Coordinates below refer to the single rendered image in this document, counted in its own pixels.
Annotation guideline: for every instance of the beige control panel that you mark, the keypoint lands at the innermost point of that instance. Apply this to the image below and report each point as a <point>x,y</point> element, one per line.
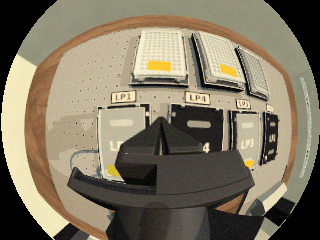
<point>268,199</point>

